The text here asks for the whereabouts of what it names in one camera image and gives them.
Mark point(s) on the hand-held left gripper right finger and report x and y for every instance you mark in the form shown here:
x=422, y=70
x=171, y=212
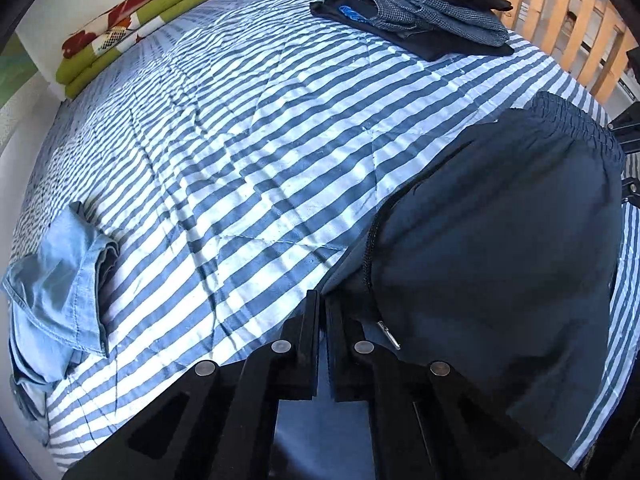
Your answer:
x=337, y=350

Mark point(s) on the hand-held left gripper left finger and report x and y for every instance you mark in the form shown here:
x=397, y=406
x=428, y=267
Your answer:
x=310, y=340

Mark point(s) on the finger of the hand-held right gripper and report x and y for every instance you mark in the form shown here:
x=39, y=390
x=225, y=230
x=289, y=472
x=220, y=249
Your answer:
x=627, y=130

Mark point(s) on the blue-grey shorts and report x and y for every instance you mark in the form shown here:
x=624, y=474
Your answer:
x=475, y=235

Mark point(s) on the grey checked folded pants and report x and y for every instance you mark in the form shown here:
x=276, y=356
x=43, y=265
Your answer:
x=450, y=15

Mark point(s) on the dark navy folded garment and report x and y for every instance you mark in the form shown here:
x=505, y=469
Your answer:
x=435, y=46

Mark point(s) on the blue white striped bedspread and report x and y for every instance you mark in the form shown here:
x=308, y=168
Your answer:
x=225, y=135

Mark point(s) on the light blue denim shirt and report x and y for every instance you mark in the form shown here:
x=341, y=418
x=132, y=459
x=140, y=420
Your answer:
x=50, y=285

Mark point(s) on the floral green folded blanket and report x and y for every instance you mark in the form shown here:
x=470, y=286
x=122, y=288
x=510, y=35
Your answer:
x=125, y=25

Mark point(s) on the wooden slat bed rail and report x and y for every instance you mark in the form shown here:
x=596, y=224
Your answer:
x=575, y=25

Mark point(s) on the wall map poster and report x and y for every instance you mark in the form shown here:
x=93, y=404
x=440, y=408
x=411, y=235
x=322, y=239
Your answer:
x=12, y=70

